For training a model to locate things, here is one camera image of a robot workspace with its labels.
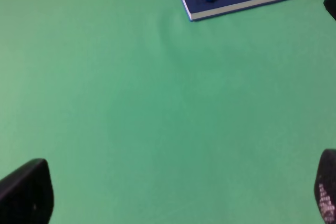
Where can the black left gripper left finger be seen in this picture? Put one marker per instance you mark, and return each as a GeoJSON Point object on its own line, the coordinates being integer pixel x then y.
{"type": "Point", "coordinates": [27, 194]}

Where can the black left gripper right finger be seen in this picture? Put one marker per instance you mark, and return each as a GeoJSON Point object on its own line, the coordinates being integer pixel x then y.
{"type": "Point", "coordinates": [324, 186]}

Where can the black green Razer mouse pad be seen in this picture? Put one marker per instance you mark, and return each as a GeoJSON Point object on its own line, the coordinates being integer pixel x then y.
{"type": "Point", "coordinates": [330, 6]}

